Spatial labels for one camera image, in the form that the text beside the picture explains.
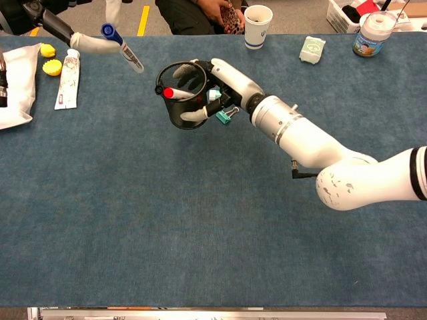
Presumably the white paper cup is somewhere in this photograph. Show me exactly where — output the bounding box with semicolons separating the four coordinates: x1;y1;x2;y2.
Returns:
244;4;274;51

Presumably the seated person in dark clothes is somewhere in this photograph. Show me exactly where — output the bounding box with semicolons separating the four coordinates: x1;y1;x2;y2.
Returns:
155;0;250;36

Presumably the blue capped whiteboard marker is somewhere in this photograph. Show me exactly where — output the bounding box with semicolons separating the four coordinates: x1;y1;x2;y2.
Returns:
101;23;145;74

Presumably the aluminium profile rail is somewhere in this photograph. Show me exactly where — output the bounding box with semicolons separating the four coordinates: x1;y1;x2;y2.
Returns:
27;307;388;320

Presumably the red capped whiteboard marker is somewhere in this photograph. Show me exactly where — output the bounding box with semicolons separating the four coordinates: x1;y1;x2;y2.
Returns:
163;87;195;101

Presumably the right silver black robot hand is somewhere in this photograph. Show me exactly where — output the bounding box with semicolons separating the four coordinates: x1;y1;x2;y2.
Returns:
172;58;266;124

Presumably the yellow ridged round cap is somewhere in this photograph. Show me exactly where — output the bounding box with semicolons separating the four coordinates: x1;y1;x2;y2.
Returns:
42;58;63;77

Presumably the black mesh pen holder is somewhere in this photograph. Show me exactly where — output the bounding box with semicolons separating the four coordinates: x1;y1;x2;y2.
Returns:
155;61;211;130

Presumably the white plastic bag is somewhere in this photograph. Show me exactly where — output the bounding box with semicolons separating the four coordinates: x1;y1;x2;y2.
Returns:
0;42;43;130

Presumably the white plastic basket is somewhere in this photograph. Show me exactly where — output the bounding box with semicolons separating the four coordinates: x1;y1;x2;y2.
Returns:
326;0;368;34

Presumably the teal binder clip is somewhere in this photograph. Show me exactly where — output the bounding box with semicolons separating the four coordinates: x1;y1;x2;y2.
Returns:
215;106;240;126

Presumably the blue felt table mat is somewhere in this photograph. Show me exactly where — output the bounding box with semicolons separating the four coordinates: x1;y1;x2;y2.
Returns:
0;33;427;308

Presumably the patterned phone in case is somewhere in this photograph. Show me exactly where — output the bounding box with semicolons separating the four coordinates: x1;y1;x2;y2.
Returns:
222;3;245;35

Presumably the cartoon label plastic jar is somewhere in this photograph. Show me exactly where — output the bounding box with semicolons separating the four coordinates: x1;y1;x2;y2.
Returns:
352;11;397;58

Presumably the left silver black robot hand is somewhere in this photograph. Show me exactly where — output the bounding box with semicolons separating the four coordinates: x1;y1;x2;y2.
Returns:
0;0;123;55

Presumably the floral white cream tube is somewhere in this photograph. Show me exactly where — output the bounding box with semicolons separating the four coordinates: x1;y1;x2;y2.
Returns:
54;48;81;111

